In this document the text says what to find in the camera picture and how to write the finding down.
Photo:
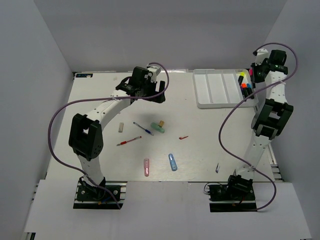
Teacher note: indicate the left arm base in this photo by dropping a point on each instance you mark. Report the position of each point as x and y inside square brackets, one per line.
[88, 197]

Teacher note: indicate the beige eraser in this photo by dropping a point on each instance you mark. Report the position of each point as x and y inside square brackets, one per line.
[120, 127]

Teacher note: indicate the blue label sticker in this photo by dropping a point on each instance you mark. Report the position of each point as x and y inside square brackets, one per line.
[84, 75]

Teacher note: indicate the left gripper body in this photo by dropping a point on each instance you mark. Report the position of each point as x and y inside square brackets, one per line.
[149, 88]

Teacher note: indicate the blue pen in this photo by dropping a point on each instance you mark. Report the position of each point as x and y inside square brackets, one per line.
[144, 129]

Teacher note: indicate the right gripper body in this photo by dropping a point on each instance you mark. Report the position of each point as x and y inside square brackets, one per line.
[258, 76]

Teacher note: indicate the pink stapler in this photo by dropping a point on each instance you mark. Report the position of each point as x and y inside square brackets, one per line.
[146, 165]

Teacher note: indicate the green stapler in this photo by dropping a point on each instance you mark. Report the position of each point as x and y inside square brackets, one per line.
[157, 127]

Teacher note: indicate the yellow highlighter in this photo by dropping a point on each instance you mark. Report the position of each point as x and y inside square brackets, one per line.
[240, 78]

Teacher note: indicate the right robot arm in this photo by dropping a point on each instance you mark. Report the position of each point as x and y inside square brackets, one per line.
[272, 115]

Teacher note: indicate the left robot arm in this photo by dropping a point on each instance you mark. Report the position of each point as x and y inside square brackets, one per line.
[86, 133]

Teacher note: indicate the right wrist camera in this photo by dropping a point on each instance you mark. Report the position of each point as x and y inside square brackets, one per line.
[260, 55]

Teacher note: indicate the small purple pen cap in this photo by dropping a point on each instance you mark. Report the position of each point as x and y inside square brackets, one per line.
[217, 168]

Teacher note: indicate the blue stapler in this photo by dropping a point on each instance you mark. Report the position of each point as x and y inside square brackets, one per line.
[172, 162]

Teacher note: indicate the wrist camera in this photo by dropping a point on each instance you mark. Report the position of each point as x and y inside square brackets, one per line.
[260, 55]
[153, 72]

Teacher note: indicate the white divided tray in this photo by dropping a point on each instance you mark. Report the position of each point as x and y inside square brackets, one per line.
[218, 88]

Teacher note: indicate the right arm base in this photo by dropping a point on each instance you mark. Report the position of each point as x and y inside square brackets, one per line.
[235, 196]

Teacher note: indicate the red pen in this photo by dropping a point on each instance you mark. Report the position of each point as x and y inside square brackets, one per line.
[128, 141]

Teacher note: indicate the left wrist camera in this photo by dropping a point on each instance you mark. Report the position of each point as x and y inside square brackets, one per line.
[153, 72]

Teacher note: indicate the orange highlighter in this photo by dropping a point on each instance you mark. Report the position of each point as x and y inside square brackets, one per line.
[244, 90]

